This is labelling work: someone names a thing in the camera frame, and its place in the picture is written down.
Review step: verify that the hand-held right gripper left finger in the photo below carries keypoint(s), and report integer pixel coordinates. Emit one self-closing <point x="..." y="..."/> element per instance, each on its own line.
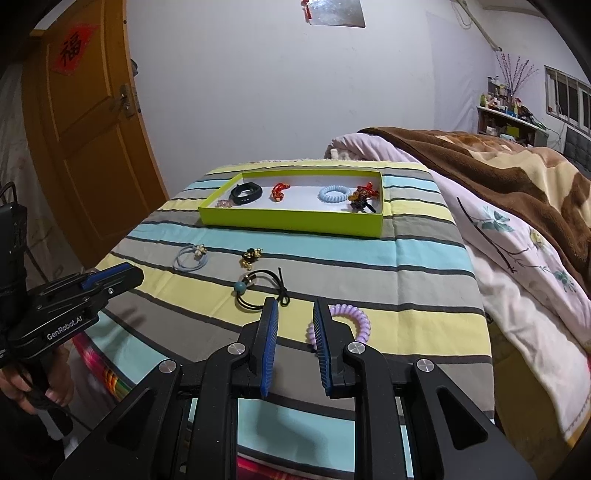
<point x="270" y="350"/>

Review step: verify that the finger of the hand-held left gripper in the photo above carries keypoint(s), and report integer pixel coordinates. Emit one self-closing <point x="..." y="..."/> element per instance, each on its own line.
<point x="120" y="284"/>
<point x="104" y="274"/>

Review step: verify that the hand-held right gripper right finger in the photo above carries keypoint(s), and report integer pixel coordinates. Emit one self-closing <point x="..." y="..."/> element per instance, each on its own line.
<point x="323" y="350"/>

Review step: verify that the green shallow cardboard box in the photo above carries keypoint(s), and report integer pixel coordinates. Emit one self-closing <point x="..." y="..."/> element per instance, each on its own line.
<point x="286" y="220"/>

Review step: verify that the black wristband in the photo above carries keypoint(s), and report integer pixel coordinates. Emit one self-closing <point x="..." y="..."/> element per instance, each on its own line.
<point x="251" y="188"/>

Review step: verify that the red knotted ornament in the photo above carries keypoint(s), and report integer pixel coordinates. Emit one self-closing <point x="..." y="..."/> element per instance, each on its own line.
<point x="367" y="188"/>

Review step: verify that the person's left hand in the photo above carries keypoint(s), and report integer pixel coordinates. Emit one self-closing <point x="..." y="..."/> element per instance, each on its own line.
<point x="60" y="378"/>

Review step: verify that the striped cloth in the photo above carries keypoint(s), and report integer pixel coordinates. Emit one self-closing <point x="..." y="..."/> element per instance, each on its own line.
<point x="392" y="286"/>

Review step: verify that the black and gold hair clip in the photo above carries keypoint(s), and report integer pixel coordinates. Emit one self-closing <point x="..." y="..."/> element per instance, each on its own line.
<point x="249" y="254"/>

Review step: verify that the wooden door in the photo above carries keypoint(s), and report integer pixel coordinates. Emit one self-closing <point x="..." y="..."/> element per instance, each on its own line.
<point x="92" y="152"/>

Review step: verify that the metal door lock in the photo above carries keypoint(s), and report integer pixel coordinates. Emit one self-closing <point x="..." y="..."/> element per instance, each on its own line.
<point x="128" y="100"/>

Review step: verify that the pale floral quilt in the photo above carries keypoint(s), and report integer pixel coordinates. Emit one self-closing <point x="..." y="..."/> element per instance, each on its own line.
<point x="517" y="286"/>

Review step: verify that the red paper door decoration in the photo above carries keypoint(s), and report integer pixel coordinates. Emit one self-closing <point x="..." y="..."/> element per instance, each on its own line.
<point x="74" y="48"/>

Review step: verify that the brown fleece blanket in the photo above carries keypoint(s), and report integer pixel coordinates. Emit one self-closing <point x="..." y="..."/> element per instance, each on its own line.
<point x="508" y="184"/>

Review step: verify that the wooden shelf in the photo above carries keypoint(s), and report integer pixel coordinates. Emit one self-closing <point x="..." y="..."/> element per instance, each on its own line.
<point x="508" y="129"/>

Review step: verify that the cluster of bottles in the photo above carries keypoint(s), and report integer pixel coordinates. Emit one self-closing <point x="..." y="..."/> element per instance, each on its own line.
<point x="501" y="99"/>

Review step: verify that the black padded chair back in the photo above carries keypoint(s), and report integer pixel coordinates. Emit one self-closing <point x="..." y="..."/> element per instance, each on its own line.
<point x="577" y="152"/>

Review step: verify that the red hanging ornament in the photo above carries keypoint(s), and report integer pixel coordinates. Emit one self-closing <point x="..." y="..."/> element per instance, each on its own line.
<point x="306" y="9"/>

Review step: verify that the vase of purple branches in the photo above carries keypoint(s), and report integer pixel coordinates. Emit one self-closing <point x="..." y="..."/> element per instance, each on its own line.
<point x="515" y="74"/>

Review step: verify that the window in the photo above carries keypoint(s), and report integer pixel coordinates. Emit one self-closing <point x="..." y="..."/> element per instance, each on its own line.
<point x="568" y="99"/>

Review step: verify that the wall mirror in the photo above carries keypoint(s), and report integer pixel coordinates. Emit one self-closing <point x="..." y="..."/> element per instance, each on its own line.
<point x="337" y="11"/>

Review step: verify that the white wall pipe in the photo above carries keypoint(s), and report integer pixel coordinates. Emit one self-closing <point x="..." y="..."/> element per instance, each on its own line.
<point x="485" y="32"/>

